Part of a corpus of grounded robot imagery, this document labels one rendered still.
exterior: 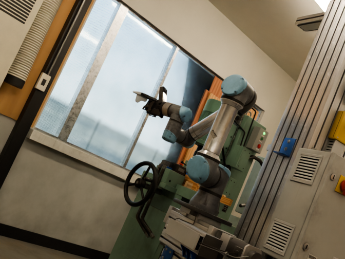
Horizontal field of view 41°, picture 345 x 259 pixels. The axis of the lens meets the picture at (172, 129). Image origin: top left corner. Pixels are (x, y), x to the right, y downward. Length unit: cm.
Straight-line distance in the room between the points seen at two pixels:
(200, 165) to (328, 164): 55
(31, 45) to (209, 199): 189
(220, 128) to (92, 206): 230
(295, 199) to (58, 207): 253
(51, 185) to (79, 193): 29
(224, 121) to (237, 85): 18
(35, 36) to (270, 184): 209
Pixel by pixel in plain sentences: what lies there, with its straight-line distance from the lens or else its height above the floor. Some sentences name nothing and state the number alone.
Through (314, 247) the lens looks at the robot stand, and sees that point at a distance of 193.
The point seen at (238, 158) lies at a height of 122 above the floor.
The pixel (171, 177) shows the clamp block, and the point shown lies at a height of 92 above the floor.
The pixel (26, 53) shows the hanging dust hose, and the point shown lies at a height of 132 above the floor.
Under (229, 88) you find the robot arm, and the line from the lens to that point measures 217.
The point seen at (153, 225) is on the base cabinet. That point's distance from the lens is 291.
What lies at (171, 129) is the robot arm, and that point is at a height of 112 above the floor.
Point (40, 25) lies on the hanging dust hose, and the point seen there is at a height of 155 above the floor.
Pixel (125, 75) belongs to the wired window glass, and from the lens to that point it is 424.
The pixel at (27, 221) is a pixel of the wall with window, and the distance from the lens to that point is 400.
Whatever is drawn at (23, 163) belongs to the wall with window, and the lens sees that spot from 383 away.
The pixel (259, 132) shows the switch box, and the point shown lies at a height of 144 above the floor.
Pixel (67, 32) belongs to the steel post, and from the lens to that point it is 375.
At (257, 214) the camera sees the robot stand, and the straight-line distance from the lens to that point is 216.
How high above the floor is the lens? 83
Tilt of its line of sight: 7 degrees up
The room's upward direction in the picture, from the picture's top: 24 degrees clockwise
